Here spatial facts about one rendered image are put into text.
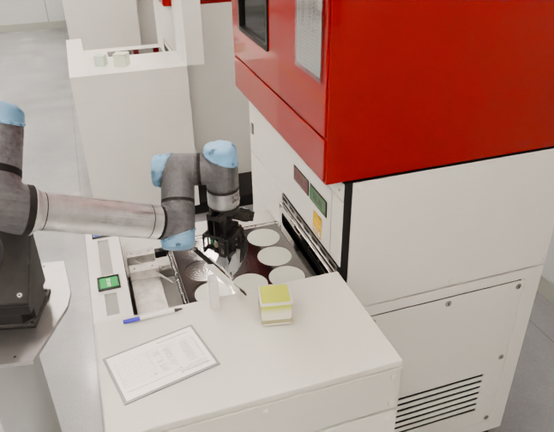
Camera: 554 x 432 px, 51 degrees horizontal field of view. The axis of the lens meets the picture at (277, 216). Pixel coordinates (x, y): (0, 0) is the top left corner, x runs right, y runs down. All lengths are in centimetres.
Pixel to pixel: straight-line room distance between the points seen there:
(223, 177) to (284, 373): 44
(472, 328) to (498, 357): 21
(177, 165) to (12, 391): 92
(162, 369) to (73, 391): 143
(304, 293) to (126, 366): 46
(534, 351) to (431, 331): 112
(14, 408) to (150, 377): 76
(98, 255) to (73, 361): 120
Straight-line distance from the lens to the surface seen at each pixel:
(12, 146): 115
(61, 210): 116
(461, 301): 184
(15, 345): 168
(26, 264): 167
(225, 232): 137
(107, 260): 166
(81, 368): 277
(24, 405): 195
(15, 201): 113
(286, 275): 162
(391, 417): 142
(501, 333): 205
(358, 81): 132
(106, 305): 150
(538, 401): 270
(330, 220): 152
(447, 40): 140
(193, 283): 161
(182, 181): 129
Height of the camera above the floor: 186
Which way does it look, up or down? 30 degrees down
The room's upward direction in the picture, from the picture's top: 1 degrees counter-clockwise
